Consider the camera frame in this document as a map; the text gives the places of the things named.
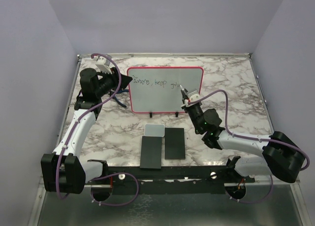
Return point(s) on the aluminium table frame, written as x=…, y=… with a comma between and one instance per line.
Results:
x=116, y=136

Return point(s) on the left black foam pad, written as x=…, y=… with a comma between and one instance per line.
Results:
x=151, y=148

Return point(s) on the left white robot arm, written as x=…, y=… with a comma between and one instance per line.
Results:
x=62, y=170

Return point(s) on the black foam pad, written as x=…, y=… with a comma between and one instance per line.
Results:
x=174, y=144
x=151, y=148

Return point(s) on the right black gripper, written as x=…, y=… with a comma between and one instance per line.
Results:
x=184, y=96

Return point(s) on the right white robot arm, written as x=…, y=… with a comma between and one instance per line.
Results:
x=272, y=154

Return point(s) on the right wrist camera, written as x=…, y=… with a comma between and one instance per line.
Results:
x=193, y=97

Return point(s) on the pink framed whiteboard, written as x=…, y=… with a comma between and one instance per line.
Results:
x=156, y=89

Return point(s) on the white grey eraser block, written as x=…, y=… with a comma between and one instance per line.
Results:
x=154, y=130

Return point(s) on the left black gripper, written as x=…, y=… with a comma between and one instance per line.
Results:
x=114, y=75

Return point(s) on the right black foam pad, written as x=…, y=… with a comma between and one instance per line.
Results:
x=174, y=144

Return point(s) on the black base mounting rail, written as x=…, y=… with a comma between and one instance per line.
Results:
x=176, y=179

